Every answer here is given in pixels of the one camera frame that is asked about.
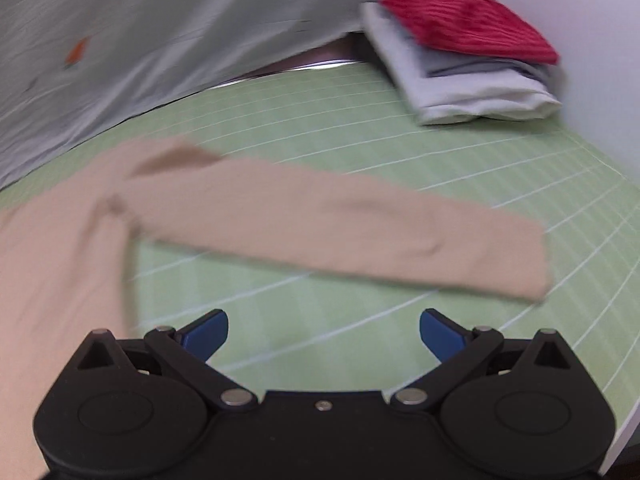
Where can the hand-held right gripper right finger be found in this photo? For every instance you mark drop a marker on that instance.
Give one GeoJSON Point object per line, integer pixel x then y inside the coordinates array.
{"type": "Point", "coordinates": [439, 332]}

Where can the green grid mat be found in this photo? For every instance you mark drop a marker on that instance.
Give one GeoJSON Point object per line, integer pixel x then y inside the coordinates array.
{"type": "Point", "coordinates": [350, 125]}

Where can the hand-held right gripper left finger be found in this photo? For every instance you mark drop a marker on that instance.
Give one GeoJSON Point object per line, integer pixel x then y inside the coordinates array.
{"type": "Point", "coordinates": [210, 332]}

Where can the grey printed bed sheet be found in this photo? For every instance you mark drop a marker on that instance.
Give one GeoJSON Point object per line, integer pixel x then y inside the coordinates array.
{"type": "Point", "coordinates": [175, 35]}

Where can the red folded garment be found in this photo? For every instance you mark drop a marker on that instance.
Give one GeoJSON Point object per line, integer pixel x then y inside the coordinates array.
{"type": "Point", "coordinates": [465, 25]}

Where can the beige long-sleeve shirt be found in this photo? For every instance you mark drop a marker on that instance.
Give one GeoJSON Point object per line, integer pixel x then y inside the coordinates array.
{"type": "Point", "coordinates": [325, 220]}

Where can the light grey folded garment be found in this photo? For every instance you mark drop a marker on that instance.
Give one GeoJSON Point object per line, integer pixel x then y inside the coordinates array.
{"type": "Point", "coordinates": [450, 102]}

